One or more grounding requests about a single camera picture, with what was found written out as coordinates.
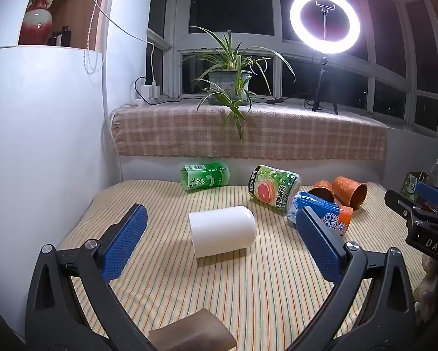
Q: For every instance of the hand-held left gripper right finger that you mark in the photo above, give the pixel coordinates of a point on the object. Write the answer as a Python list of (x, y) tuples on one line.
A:
[(319, 243)]

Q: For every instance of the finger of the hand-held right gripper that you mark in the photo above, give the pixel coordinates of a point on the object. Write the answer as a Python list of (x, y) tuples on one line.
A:
[(429, 192), (396, 198)]

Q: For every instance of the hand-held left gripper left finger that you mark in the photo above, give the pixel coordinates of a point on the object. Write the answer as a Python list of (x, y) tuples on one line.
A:
[(125, 241)]

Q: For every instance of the white cup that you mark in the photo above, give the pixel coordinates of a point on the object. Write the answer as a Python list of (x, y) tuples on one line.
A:
[(222, 232)]

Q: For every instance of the orange cup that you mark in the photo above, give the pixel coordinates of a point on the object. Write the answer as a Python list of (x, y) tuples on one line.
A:
[(350, 190), (323, 192)]

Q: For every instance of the person's right hand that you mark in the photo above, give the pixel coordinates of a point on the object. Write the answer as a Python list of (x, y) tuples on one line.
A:
[(428, 285)]

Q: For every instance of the green carton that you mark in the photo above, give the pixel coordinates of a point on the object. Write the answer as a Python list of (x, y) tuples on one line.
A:
[(411, 184)]

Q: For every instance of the blue and orange bottle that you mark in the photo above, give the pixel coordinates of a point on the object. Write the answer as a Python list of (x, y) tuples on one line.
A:
[(327, 215)]

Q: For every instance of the grapefruit label green bottle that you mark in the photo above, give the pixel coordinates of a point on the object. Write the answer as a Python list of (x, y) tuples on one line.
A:
[(274, 188)]

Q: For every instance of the green tea bottle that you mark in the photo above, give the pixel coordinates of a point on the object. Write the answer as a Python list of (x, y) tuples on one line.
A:
[(204, 177)]

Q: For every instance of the striped sheet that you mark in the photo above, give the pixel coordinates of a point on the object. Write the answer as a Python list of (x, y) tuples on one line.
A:
[(222, 292)]

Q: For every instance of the brown curved pad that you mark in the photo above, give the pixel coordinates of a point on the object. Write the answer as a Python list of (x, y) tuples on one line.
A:
[(191, 332)]

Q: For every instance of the plaid blanket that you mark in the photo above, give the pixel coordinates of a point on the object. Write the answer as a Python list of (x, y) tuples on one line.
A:
[(277, 133)]

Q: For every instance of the white charger plug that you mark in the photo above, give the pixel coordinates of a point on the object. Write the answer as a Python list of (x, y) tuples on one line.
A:
[(155, 89), (145, 89)]

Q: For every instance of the potted spider plant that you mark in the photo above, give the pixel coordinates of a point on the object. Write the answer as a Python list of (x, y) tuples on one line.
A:
[(229, 80)]

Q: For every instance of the black bottle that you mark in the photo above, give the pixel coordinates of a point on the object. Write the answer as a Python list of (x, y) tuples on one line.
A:
[(54, 39), (65, 36)]

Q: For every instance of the red and white vase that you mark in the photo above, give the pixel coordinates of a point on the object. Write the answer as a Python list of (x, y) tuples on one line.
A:
[(38, 22)]

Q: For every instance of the window frame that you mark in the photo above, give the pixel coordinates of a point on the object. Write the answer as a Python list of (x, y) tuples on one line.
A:
[(175, 25)]

